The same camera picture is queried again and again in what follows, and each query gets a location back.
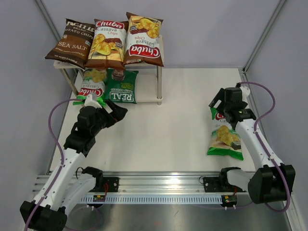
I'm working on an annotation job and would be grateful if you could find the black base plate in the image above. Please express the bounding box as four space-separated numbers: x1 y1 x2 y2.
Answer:
200 176 232 193
96 177 119 193

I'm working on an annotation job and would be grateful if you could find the aluminium mounting rail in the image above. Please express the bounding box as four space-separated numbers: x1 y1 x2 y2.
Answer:
32 171 293 195

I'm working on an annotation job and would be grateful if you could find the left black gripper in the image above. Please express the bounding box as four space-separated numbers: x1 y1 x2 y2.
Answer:
91 99 127 136

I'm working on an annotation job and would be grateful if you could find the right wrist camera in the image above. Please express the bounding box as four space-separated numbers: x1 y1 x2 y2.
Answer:
236 83 251 103

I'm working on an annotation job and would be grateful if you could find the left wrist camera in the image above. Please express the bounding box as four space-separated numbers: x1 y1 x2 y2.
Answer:
84 93 102 109

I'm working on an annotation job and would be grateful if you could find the green Real chips bag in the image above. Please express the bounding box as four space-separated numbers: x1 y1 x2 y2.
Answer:
104 69 139 104

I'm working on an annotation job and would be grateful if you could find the brown Chuba cassava bag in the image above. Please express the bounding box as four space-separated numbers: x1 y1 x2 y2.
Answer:
123 12 164 67
85 19 128 70

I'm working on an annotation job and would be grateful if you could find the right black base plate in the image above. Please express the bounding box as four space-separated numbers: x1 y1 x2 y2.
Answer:
200 176 232 193

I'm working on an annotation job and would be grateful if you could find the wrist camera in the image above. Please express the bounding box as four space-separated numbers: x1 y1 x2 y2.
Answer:
236 83 251 103
84 93 102 109

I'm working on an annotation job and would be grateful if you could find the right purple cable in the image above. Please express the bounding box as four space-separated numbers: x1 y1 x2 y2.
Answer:
237 81 291 213

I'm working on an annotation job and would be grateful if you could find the brown Kettle sea salt bag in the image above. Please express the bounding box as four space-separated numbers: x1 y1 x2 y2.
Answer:
45 19 95 69

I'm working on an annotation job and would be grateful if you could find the green Chuba cassava bag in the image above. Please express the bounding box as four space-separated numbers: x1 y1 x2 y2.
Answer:
73 69 107 107
207 108 244 161

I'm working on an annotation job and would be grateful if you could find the white wooden two-tier shelf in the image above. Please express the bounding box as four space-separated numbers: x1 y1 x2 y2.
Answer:
53 35 164 108

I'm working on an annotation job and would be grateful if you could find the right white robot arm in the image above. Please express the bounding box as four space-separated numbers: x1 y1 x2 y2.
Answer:
209 87 295 207

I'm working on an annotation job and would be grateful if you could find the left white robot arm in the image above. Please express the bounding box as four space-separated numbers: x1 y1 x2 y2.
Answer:
20 98 128 231

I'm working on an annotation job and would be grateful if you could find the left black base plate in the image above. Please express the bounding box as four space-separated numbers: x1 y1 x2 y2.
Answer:
96 177 119 193

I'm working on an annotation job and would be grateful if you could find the white slotted cable duct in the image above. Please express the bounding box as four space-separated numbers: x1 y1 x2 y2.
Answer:
79 194 222 205

